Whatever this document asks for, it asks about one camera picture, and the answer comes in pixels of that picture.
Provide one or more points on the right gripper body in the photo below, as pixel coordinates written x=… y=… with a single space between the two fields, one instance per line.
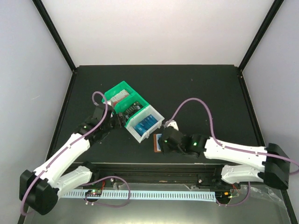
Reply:
x=167 y=148

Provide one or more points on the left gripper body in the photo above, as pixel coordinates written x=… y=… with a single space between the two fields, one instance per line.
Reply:
x=119 y=122

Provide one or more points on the brown leather card holder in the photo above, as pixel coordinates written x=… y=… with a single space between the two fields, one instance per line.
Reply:
x=154 y=142

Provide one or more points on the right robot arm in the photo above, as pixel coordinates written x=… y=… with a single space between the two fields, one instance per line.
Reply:
x=268 y=165

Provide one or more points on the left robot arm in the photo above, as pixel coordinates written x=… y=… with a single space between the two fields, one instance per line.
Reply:
x=42 y=188

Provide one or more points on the red white cards stack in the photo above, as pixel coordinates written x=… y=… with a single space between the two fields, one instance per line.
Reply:
x=118 y=97

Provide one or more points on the black cards stack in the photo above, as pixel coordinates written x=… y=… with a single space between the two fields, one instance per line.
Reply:
x=132 y=110

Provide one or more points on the blue cards stack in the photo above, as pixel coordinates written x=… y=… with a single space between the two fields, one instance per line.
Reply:
x=144 y=125

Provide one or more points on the green double storage bin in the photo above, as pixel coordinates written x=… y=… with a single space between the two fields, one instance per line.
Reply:
x=128 y=101

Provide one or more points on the white storage bin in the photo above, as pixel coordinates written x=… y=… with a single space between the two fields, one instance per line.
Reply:
x=149 y=110

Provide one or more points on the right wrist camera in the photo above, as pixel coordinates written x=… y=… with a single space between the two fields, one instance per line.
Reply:
x=171 y=123

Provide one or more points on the white slotted cable duct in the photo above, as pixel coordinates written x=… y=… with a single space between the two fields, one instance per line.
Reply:
x=142 y=195

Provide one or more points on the black frame post left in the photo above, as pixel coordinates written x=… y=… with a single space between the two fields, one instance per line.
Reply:
x=54 y=33

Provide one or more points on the black frame post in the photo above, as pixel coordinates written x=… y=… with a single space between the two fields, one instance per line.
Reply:
x=276 y=5
x=54 y=33

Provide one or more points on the black frame post right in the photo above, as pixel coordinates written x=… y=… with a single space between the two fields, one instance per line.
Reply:
x=276 y=5

